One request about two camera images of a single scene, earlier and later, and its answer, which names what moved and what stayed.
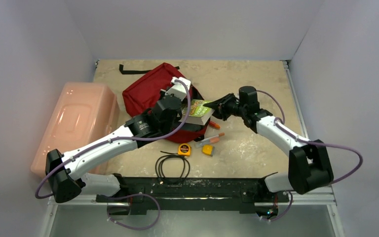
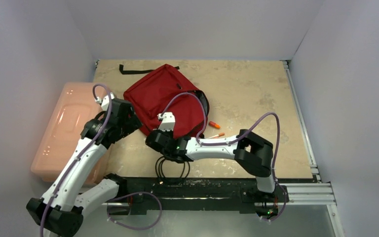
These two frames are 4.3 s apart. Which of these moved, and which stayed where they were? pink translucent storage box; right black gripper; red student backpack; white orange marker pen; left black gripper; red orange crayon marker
Moved: right black gripper; left black gripper; red student backpack
Stayed: red orange crayon marker; pink translucent storage box; white orange marker pen
